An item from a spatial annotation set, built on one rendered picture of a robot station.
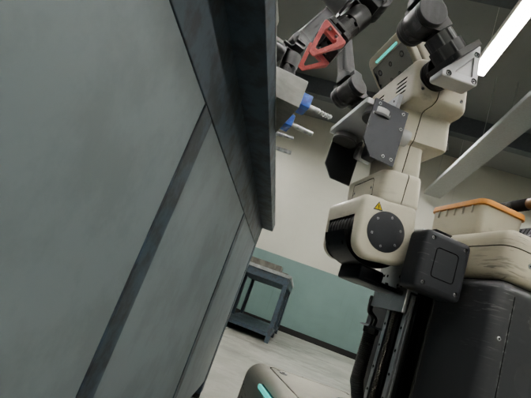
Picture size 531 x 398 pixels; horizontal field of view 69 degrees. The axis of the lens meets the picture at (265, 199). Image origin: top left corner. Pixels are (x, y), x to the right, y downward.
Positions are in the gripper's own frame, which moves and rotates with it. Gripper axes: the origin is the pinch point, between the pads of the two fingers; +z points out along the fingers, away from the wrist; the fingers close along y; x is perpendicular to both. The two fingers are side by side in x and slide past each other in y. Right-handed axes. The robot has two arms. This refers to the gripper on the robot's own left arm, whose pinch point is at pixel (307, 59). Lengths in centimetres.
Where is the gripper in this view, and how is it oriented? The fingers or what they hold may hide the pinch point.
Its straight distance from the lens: 93.7
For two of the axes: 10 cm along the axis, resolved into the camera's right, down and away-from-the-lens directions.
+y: 2.5, -1.5, -9.6
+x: 6.6, 7.5, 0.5
